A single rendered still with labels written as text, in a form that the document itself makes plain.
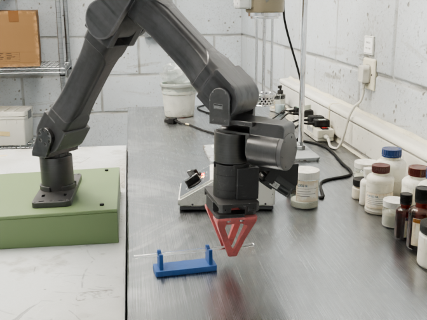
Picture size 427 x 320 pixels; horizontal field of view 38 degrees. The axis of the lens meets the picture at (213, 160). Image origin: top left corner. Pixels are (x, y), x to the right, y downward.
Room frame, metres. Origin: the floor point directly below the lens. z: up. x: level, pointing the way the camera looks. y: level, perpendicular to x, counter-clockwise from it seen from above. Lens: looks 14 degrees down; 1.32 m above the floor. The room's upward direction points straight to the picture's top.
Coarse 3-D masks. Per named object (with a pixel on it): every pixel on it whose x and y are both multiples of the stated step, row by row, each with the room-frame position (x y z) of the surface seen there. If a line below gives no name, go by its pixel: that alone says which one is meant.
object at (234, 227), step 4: (232, 208) 0.96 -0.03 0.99; (236, 208) 0.97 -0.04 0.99; (240, 208) 0.92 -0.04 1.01; (244, 208) 0.92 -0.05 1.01; (208, 212) 0.95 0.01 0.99; (244, 212) 0.92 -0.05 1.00; (248, 212) 0.92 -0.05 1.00; (252, 212) 0.92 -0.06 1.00; (212, 216) 0.95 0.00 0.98; (212, 220) 0.95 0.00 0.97; (212, 224) 0.96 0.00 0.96; (232, 224) 0.97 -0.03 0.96; (236, 224) 0.96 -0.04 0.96; (216, 228) 0.96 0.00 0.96; (232, 228) 0.96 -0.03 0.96; (236, 228) 0.96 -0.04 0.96; (216, 232) 0.95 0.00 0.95; (232, 232) 0.96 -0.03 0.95; (236, 232) 0.96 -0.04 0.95; (228, 236) 0.96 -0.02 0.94; (232, 236) 0.96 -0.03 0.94; (220, 240) 0.96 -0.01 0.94; (232, 240) 0.96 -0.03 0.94
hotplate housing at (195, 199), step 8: (208, 184) 1.21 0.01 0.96; (192, 192) 1.21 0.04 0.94; (200, 192) 1.21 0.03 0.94; (264, 192) 1.21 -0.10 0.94; (272, 192) 1.21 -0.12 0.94; (184, 200) 1.21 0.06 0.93; (192, 200) 1.21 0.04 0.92; (200, 200) 1.21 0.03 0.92; (264, 200) 1.21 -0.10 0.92; (272, 200) 1.21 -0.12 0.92; (184, 208) 1.21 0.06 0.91; (192, 208) 1.21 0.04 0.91; (200, 208) 1.21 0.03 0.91; (264, 208) 1.21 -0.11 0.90; (272, 208) 1.21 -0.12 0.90
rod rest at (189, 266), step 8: (160, 256) 0.90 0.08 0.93; (208, 256) 0.92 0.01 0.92; (160, 264) 0.90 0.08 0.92; (168, 264) 0.92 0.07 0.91; (176, 264) 0.92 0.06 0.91; (184, 264) 0.92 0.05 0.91; (192, 264) 0.92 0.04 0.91; (200, 264) 0.92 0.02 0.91; (208, 264) 0.92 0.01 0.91; (216, 264) 0.92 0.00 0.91; (160, 272) 0.90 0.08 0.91; (168, 272) 0.90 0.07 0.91; (176, 272) 0.90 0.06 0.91; (184, 272) 0.91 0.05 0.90; (192, 272) 0.91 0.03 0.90; (200, 272) 0.91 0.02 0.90
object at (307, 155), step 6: (204, 150) 1.73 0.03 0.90; (210, 150) 1.70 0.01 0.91; (300, 150) 1.70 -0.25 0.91; (306, 150) 1.70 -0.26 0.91; (312, 150) 1.70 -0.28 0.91; (210, 156) 1.63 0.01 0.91; (300, 156) 1.63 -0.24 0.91; (306, 156) 1.63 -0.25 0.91; (312, 156) 1.63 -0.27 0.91; (318, 156) 1.63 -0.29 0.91; (210, 162) 1.59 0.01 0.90
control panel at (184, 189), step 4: (204, 168) 1.33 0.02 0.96; (208, 168) 1.31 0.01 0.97; (204, 172) 1.30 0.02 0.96; (208, 172) 1.28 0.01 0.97; (200, 176) 1.28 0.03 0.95; (204, 176) 1.26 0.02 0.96; (208, 176) 1.25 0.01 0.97; (184, 180) 1.32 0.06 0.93; (204, 180) 1.23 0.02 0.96; (208, 180) 1.21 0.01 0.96; (184, 184) 1.29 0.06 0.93; (200, 184) 1.22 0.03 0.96; (180, 188) 1.28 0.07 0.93; (184, 188) 1.26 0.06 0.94; (192, 188) 1.23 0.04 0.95; (180, 192) 1.24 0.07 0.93; (184, 192) 1.23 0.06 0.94
